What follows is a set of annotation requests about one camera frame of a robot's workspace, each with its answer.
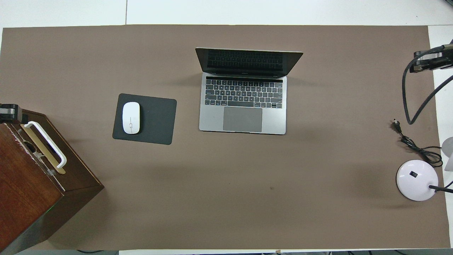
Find black lamp power cord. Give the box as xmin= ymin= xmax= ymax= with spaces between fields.
xmin=393 ymin=119 xmax=444 ymax=168

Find white desk lamp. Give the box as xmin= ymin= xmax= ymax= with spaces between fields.
xmin=396 ymin=137 xmax=453 ymax=202

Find dark grey mouse pad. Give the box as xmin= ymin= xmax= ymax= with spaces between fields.
xmin=112 ymin=93 xmax=177 ymax=145

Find grey open laptop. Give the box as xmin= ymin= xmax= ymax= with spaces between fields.
xmin=195 ymin=47 xmax=304 ymax=135

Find black cable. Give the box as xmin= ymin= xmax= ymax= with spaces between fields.
xmin=402 ymin=45 xmax=453 ymax=125

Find brown wooden box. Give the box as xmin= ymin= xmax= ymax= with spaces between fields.
xmin=0 ymin=109 xmax=105 ymax=255

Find white computer mouse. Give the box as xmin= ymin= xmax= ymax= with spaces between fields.
xmin=122 ymin=102 xmax=141 ymax=135

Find white box handle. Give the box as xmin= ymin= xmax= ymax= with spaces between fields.
xmin=24 ymin=121 xmax=68 ymax=169

